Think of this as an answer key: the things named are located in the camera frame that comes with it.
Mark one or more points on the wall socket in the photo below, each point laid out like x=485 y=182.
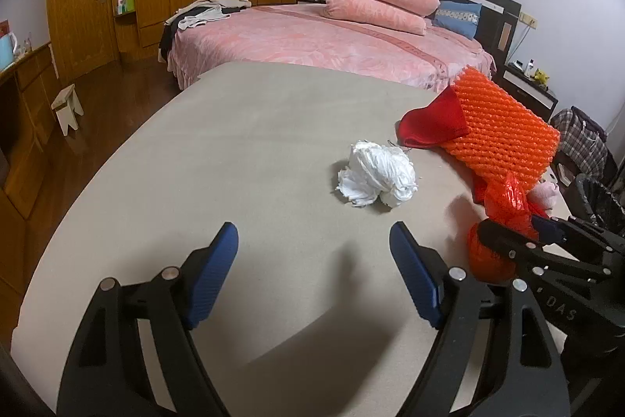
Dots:
x=528 y=20

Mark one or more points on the green bottle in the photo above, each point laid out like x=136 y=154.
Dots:
x=128 y=2

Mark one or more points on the bed with pink bedspread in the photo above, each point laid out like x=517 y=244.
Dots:
x=302 y=41

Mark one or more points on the yellow plush toy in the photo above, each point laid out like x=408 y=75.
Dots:
x=541 y=77

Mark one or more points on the pink sock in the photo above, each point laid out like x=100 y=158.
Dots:
x=546 y=194

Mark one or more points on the black headboard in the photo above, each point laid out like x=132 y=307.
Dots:
x=498 y=21

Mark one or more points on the red cloth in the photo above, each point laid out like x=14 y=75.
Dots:
x=432 y=124

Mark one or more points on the orange foam net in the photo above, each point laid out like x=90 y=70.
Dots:
x=503 y=129

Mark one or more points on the red standing card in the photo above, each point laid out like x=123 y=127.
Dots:
x=4 y=28

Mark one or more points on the black lined trash bin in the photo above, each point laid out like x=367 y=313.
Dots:
x=603 y=202

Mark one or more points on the clear glass jar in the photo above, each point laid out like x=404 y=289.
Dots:
x=27 y=42

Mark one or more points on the plaid cloth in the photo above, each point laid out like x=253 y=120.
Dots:
x=581 y=138

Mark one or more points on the orange plastic bag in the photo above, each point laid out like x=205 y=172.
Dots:
x=505 y=202

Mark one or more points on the beige table cover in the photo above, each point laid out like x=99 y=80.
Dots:
x=244 y=163

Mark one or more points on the blue pillow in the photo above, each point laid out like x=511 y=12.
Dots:
x=456 y=20

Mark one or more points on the wooden side cabinet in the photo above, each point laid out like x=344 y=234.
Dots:
x=24 y=143

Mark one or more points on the pile of light clothes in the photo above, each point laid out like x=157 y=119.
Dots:
x=205 y=11

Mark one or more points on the black nightstand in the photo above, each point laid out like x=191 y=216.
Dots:
x=532 y=97

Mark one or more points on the light blue kettle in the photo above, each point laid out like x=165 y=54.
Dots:
x=7 y=50

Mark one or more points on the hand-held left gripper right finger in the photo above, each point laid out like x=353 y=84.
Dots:
x=415 y=270

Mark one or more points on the white tissue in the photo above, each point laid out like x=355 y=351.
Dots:
x=376 y=175

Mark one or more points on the white lotion bottle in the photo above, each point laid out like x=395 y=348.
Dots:
x=530 y=67

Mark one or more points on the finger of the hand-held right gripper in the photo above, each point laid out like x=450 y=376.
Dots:
x=549 y=227
x=510 y=247

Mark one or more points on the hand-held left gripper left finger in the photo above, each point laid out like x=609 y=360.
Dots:
x=215 y=270

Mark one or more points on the small wooden stool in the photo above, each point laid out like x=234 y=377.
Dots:
x=67 y=107

